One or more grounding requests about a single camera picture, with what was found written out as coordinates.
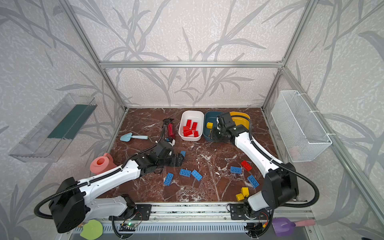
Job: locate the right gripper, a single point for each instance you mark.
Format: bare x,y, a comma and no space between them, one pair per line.
217,133

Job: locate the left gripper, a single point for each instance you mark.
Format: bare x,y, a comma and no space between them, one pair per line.
176,159

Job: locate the yellow square brick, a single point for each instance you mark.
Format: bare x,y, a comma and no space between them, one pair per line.
209,125

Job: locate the blue brick low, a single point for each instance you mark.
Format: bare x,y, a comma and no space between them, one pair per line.
185,173

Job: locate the yellow tall brick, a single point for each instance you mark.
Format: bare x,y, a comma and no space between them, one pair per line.
245,192

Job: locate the yellow small brick front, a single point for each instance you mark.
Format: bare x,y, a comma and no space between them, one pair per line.
240,197

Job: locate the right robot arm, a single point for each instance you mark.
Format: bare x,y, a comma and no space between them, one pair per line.
280,179

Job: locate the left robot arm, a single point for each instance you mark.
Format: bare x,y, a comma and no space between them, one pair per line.
76,202

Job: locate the yellow plastic bin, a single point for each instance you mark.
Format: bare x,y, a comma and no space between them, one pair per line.
240,119

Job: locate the teal plastic bin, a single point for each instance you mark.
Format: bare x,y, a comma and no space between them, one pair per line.
210,117

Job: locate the white plastic bin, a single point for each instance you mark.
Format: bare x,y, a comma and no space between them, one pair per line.
191,126

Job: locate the teal toy scraper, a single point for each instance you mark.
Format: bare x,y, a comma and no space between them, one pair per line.
129,136

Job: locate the pink watering can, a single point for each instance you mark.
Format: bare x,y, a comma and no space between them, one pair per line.
102,164

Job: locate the green toy spatula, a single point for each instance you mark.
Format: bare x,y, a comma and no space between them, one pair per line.
92,230

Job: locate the purple toy shovel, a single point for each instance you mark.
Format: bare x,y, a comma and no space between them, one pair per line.
284,227

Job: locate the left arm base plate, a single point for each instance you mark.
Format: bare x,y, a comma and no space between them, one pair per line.
142,212

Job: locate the white wire basket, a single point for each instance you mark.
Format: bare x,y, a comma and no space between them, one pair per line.
302,133

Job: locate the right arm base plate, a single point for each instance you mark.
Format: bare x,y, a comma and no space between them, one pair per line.
238,212

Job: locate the clear acrylic wall shelf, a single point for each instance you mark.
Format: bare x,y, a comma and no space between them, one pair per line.
50,138

